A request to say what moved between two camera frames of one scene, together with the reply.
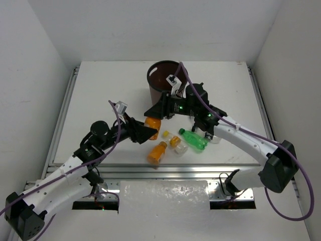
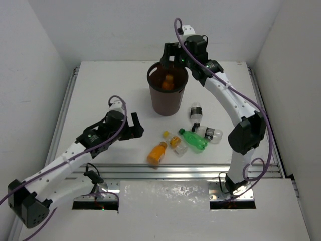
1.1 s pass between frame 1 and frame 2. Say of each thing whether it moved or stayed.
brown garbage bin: stayed
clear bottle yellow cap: stayed
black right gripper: moved
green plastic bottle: stayed
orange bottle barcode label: moved
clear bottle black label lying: stayed
